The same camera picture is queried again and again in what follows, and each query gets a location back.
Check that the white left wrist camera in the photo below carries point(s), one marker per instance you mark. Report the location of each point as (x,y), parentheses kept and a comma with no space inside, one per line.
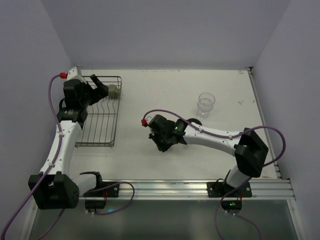
(75,73)

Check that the black right controller box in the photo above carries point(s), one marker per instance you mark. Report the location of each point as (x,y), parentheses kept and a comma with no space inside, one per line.
(232,206)

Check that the black controller box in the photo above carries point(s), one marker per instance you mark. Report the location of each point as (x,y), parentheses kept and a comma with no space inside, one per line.
(232,206)
(94,205)

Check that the black left controller box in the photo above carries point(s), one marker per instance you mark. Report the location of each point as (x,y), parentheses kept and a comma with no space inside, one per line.
(94,205)

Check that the clear faceted glass cup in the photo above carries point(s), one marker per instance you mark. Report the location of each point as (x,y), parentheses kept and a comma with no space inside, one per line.
(205,104)

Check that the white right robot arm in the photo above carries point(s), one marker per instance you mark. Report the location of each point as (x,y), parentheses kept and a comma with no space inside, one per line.
(208,152)

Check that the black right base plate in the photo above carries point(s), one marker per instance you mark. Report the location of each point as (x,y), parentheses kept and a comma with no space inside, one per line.
(217,189)

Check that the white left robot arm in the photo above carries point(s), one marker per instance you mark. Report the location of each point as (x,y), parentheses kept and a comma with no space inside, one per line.
(69,125)

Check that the olive green ceramic mug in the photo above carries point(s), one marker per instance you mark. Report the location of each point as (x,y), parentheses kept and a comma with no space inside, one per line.
(113,91)

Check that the black wire dish rack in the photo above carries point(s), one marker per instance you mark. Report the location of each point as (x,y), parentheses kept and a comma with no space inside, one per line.
(99,129)

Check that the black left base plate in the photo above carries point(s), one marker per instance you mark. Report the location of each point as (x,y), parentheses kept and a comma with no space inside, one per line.
(111,189)

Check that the aluminium mounting rail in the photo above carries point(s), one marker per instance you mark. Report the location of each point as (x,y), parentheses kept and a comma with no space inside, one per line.
(160,188)

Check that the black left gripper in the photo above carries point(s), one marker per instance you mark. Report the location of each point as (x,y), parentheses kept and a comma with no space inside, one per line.
(94,88)

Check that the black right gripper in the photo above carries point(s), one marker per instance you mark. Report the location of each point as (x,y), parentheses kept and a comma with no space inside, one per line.
(159,139)

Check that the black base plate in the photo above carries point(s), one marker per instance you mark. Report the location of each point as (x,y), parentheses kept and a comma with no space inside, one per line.
(217,189)
(111,189)

